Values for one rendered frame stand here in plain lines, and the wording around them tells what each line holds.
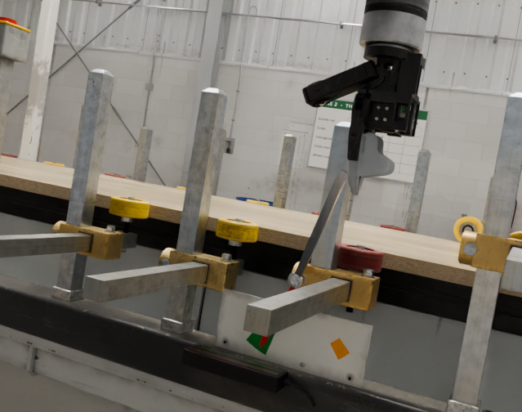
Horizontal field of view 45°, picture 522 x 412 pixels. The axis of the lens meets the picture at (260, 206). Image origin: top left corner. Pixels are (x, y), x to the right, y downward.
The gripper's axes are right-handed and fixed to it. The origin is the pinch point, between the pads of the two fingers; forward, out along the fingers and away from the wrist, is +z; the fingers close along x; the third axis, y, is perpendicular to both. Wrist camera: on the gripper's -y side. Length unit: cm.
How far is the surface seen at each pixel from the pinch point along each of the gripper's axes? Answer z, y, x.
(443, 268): 11.4, 12.7, 22.0
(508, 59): -185, -31, 722
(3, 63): -13, -79, 7
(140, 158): 3, -116, 115
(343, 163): -3.4, -3.6, 6.1
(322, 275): 14.8, -3.7, 5.4
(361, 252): 10.4, 0.7, 10.3
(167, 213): 12, -44, 22
